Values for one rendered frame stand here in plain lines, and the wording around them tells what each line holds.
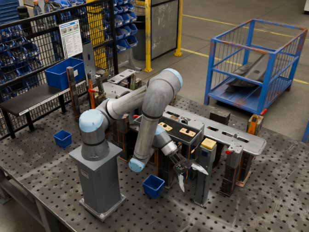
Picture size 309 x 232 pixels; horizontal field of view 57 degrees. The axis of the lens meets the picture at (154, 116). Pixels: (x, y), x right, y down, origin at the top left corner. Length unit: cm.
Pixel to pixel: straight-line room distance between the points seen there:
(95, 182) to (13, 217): 143
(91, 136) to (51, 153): 87
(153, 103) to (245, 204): 99
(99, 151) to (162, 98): 50
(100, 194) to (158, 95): 72
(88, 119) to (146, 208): 68
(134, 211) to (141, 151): 54
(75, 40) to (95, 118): 132
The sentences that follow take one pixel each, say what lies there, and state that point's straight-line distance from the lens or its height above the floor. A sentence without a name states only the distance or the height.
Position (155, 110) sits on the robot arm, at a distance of 118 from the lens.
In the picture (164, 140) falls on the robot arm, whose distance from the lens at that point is 144.
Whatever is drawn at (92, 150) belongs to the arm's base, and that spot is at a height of 116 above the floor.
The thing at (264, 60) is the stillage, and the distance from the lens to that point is 438.
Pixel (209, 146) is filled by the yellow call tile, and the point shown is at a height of 116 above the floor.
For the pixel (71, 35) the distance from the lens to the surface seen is 261.
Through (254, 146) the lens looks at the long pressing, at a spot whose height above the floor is 100.
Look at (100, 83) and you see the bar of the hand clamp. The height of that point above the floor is 116.
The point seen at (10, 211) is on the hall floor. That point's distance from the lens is 296.
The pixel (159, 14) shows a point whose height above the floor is 88.
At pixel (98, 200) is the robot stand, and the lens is 169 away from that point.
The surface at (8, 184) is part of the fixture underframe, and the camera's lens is 287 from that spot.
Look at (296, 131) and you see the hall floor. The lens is 393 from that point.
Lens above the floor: 211
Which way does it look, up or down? 34 degrees down
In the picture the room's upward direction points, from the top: straight up
